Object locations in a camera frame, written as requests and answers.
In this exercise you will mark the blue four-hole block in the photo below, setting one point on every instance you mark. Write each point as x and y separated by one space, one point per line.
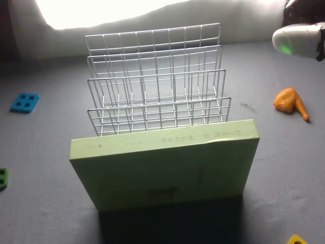
35 104

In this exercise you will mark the green block with holes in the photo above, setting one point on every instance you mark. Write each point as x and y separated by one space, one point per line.
6 178

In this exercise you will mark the yellow block with holes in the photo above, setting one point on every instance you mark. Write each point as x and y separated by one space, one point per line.
295 238

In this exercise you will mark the orange toy chicken wing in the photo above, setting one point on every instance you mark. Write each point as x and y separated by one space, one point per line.
287 101

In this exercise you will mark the pale green book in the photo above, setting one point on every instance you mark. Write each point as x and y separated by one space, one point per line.
157 172

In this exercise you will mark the grey table cloth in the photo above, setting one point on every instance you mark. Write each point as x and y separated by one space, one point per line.
45 142

